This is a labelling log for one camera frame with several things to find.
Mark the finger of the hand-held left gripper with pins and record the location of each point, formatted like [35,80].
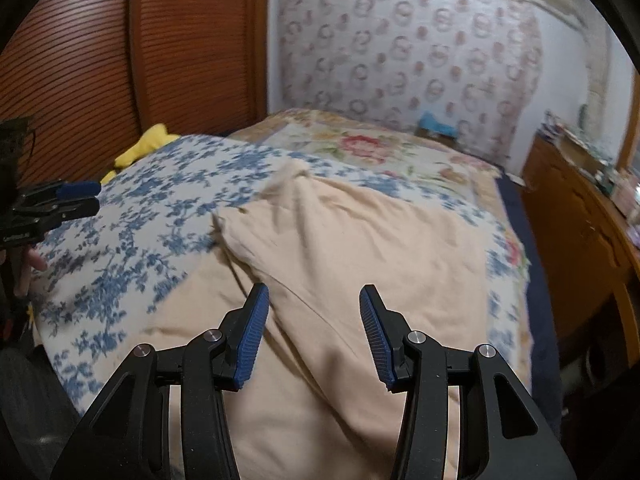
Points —
[77,189]
[70,207]

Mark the floral wall cloth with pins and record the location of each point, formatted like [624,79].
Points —
[410,40]

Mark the wooden dresser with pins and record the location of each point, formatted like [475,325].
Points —
[575,220]

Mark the floral bed sheet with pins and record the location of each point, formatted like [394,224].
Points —
[150,200]

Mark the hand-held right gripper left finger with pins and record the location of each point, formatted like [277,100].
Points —
[252,330]

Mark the person's left hand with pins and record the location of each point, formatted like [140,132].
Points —
[30,267]

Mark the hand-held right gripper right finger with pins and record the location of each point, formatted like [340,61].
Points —
[376,335]

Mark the wooden louvered closet door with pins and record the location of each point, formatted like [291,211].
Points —
[65,60]
[195,45]

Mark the dark blue mattress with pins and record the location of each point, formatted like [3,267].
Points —
[530,270]

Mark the beige t-shirt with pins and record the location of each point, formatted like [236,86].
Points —
[375,240]

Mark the dresser top clutter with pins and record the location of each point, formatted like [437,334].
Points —
[610,175]

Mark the small blue cloth item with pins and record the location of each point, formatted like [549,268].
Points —
[437,125]

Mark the yellow cloth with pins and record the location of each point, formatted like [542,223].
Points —
[145,147]

